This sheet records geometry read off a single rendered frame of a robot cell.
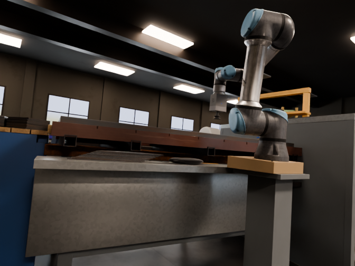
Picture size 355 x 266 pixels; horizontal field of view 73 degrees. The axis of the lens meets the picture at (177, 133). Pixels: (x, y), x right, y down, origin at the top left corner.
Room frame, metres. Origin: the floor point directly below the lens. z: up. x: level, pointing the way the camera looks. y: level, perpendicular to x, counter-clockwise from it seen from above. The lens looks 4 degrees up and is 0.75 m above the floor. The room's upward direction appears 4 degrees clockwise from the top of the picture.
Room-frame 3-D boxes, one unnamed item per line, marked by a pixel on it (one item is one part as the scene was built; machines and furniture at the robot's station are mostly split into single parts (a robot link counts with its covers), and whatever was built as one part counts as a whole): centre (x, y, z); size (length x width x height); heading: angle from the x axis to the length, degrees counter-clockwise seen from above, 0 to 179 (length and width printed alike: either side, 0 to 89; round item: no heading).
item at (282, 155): (1.11, -0.44, 0.78); 0.15 x 0.15 x 0.10
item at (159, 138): (1.38, -0.19, 0.80); 1.62 x 0.04 x 0.06; 118
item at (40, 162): (1.18, -0.07, 0.67); 1.30 x 0.20 x 0.03; 118
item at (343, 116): (2.16, -1.03, 1.03); 1.30 x 0.60 x 0.04; 28
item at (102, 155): (1.04, 0.26, 0.70); 0.39 x 0.12 x 0.04; 118
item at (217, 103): (1.49, -0.24, 1.06); 0.10 x 0.09 x 0.16; 28
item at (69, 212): (1.25, -0.03, 0.48); 1.30 x 0.04 x 0.35; 118
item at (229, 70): (1.37, -0.28, 1.21); 0.11 x 0.11 x 0.08; 10
